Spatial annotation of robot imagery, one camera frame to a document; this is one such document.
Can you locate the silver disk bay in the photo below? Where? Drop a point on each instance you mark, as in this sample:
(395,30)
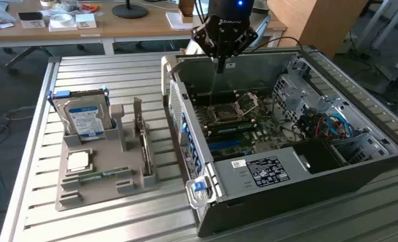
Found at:
(366,148)

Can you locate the white box with black top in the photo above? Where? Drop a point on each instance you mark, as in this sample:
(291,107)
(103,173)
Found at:
(31,20)

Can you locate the brown cardboard box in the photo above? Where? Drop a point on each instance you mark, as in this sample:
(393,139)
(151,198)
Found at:
(186,7)

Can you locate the hard disk with blue label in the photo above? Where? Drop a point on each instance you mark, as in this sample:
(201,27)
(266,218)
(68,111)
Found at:
(84,118)

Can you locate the white label card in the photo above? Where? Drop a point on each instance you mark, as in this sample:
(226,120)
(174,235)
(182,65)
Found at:
(0,26)

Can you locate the black installed RAM stick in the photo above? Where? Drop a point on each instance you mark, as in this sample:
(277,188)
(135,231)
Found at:
(231,128)

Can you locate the silver CPU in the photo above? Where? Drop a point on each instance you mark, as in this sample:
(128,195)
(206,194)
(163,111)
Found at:
(79,160)

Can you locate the blue expansion slot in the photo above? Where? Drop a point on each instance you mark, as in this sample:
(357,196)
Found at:
(223,145)

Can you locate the grey parts rack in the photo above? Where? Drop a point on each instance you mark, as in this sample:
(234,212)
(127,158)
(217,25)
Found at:
(108,186)

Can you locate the white table frame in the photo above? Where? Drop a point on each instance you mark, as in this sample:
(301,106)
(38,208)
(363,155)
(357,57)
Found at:
(377,22)

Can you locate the open black PC case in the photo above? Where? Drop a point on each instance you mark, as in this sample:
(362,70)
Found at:
(286,201)

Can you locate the white tape roll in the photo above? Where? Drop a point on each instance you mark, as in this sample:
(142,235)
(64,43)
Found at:
(62,18)

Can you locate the plain white box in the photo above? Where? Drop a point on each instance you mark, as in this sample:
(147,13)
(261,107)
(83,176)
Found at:
(86,21)

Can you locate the black lamp base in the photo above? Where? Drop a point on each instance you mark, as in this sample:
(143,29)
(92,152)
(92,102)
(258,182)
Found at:
(130,11)

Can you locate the CPU socket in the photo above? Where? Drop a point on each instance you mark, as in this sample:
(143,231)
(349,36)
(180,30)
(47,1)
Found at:
(226,114)

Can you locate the flat white box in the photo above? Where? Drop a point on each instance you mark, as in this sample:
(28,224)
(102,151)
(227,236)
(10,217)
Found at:
(63,28)

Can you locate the green RAM stick with label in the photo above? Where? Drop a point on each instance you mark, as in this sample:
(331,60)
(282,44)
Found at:
(95,175)

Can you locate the orange packet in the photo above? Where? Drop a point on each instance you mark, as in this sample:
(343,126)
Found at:
(90,7)

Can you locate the silver latch with blue tab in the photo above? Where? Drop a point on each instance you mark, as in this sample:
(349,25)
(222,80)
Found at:
(199,186)

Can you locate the grey power supply unit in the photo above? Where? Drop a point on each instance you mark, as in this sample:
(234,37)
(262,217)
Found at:
(229,176)

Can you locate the graphics card with black cooler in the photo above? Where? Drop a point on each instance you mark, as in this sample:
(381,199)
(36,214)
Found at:
(146,151)

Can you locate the wooden desk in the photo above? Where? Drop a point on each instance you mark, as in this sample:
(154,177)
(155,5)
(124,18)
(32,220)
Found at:
(135,27)

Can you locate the white booklet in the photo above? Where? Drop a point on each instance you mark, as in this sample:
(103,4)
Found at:
(176,21)

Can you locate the green motherboard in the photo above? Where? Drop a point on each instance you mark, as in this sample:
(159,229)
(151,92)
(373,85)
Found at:
(270,128)

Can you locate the blue card retainer strip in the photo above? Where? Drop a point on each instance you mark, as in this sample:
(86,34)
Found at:
(192,148)

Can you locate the small beige tape roll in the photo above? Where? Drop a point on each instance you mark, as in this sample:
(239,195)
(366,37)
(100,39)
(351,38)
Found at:
(47,2)

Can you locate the silver drive cage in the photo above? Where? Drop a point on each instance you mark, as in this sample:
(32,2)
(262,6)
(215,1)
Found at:
(297,98)

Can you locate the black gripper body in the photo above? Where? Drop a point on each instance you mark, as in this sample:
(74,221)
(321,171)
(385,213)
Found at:
(229,15)

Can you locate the wooden cabinet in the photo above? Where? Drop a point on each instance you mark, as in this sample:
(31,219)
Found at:
(319,25)

